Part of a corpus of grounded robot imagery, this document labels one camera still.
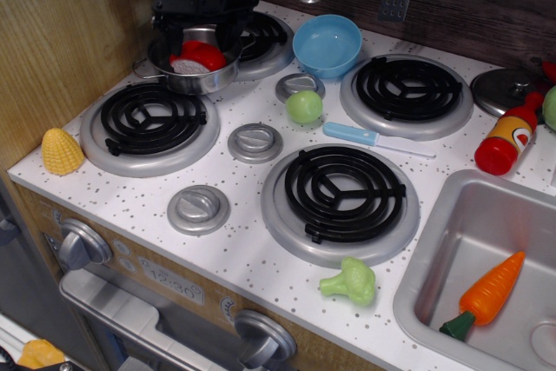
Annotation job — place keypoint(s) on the bottom silver stove knob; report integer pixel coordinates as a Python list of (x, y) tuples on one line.
[(198, 210)]

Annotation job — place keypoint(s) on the green toy broccoli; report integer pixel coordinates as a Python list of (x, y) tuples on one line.
[(356, 281)]

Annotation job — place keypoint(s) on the steel sink basin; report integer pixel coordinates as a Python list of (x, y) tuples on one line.
[(476, 223)]

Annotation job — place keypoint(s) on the front left black burner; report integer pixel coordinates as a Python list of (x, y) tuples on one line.
[(145, 130)]

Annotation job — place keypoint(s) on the red toy ketchup bottle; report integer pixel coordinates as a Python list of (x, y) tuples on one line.
[(504, 144)]

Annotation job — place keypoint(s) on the back right black burner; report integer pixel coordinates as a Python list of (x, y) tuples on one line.
[(407, 96)]

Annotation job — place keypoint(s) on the steel pot lid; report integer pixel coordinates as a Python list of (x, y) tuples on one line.
[(497, 91)]

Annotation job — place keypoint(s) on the small steel pan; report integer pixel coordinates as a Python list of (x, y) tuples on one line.
[(156, 67)]

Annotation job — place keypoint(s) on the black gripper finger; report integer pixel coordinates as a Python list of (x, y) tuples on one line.
[(173, 40), (228, 32)]

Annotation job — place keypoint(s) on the blue handled toy knife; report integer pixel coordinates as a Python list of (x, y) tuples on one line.
[(375, 139)]

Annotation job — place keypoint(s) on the middle silver stove knob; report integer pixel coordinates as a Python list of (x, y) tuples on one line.
[(255, 143)]

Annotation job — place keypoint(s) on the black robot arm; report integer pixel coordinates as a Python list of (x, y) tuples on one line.
[(229, 17)]

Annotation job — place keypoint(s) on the yellow object bottom left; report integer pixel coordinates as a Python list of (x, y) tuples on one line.
[(40, 354)]

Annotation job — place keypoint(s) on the green toy vegetable at edge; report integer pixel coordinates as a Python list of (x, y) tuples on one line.
[(549, 109)]

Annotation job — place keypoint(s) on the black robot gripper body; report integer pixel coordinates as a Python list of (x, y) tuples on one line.
[(188, 13)]

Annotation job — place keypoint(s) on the front right black burner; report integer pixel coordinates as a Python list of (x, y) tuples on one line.
[(325, 203)]

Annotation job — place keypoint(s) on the top silver stove knob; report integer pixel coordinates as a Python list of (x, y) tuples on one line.
[(294, 83)]

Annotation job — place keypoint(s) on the left oven front knob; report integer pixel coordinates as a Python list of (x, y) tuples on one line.
[(82, 246)]

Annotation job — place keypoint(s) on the oven knob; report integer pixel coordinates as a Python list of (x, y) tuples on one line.
[(82, 246), (265, 344)]

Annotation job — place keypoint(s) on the back left black burner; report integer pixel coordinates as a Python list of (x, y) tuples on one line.
[(267, 48)]

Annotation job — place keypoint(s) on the orange toy carrot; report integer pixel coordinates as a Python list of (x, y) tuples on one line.
[(483, 301)]

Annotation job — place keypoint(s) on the black burner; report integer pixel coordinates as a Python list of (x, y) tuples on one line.
[(407, 96), (145, 130), (267, 48), (325, 203)]

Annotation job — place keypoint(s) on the green toy apple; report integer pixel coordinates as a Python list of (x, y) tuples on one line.
[(304, 106)]

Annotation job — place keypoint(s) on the yellow toy corn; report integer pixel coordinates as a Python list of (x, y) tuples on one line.
[(61, 153)]

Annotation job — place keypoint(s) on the blue plastic bowl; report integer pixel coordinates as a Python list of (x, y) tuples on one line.
[(327, 46)]

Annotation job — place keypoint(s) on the silver stove knob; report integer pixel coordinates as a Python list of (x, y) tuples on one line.
[(198, 210), (255, 143), (294, 83)]

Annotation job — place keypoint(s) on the silver oven door handle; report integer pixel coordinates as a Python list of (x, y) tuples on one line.
[(152, 328)]

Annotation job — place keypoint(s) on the right oven front knob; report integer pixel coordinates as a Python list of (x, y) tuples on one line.
[(265, 344)]

